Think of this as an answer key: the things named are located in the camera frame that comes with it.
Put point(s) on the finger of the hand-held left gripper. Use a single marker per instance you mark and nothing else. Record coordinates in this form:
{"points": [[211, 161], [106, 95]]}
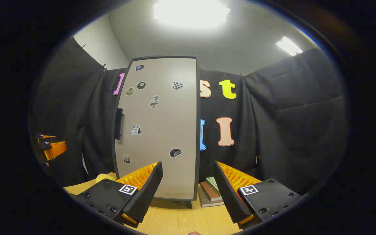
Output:
{"points": [[55, 149], [47, 139]]}

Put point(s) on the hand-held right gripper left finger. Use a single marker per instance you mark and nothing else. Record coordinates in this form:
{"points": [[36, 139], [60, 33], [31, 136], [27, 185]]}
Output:
{"points": [[147, 192]]}

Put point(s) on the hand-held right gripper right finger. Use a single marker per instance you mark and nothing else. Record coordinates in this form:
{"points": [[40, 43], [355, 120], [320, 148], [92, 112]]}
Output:
{"points": [[230, 195]]}

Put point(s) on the grey cabinet door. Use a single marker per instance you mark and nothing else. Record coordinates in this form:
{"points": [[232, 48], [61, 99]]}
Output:
{"points": [[162, 124]]}

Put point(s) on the brown book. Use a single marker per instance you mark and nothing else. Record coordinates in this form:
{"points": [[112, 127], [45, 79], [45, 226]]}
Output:
{"points": [[209, 193]]}

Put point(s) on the grey book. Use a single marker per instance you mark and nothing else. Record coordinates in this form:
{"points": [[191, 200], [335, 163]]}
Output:
{"points": [[207, 204]]}

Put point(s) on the black backdrop cloth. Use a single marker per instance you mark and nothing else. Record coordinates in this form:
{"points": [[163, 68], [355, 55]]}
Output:
{"points": [[289, 130]]}

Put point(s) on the large ceiling light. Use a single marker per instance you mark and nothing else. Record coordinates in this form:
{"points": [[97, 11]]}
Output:
{"points": [[191, 13]]}

